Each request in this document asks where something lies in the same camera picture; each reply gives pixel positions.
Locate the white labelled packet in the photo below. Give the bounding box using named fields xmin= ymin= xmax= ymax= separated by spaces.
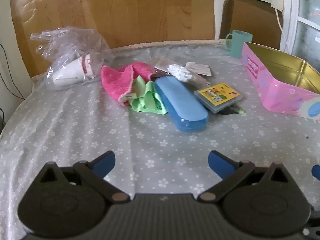
xmin=185 ymin=62 xmax=212 ymax=77

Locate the blue glasses case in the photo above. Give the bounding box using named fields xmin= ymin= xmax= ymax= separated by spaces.
xmin=154 ymin=76 xmax=209 ymax=132

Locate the clear plastic bag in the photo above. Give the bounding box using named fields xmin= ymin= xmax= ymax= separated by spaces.
xmin=30 ymin=27 xmax=114 ymax=92

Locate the green marker pen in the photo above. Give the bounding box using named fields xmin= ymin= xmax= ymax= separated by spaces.
xmin=220 ymin=106 xmax=245 ymax=115

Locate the white paper cup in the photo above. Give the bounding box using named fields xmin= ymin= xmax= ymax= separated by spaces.
xmin=52 ymin=54 xmax=97 ymax=89

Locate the white crumpled wad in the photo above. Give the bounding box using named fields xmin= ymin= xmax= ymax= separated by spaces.
xmin=167 ymin=64 xmax=193 ymax=82

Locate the white window frame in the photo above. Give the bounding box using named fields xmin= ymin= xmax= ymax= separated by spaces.
xmin=280 ymin=0 xmax=320 ymax=73

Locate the pink tin box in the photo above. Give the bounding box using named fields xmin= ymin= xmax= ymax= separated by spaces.
xmin=241 ymin=42 xmax=320 ymax=119

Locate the grey floral tablecloth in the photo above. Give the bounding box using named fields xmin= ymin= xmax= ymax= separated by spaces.
xmin=0 ymin=39 xmax=320 ymax=240

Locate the pink towel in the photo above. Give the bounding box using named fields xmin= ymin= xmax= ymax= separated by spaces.
xmin=101 ymin=62 xmax=160 ymax=107

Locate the teal cup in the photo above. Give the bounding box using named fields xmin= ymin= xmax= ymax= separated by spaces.
xmin=225 ymin=30 xmax=253 ymax=58

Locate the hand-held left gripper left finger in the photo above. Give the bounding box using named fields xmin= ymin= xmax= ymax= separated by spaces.
xmin=40 ymin=151 xmax=130 ymax=203

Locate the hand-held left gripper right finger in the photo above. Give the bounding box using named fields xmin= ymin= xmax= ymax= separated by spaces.
xmin=197 ymin=150 xmax=290 ymax=203

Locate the white cable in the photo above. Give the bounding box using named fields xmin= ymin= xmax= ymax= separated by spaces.
xmin=262 ymin=0 xmax=284 ymax=43

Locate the brown chair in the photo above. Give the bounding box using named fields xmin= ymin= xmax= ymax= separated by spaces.
xmin=219 ymin=0 xmax=284 ymax=50

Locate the green cloth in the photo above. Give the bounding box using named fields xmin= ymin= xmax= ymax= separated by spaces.
xmin=129 ymin=76 xmax=168 ymax=115

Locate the wooden board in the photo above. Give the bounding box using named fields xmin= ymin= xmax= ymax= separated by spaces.
xmin=10 ymin=0 xmax=216 ymax=78

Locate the clear card box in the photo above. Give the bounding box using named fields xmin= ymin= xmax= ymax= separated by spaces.
xmin=194 ymin=82 xmax=243 ymax=114

